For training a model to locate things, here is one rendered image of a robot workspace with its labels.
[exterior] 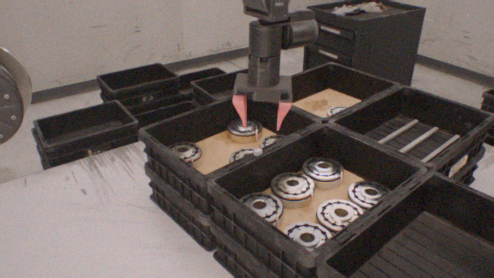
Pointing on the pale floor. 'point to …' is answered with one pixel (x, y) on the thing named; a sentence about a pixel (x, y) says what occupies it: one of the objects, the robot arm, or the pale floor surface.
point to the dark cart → (367, 39)
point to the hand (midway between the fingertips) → (261, 124)
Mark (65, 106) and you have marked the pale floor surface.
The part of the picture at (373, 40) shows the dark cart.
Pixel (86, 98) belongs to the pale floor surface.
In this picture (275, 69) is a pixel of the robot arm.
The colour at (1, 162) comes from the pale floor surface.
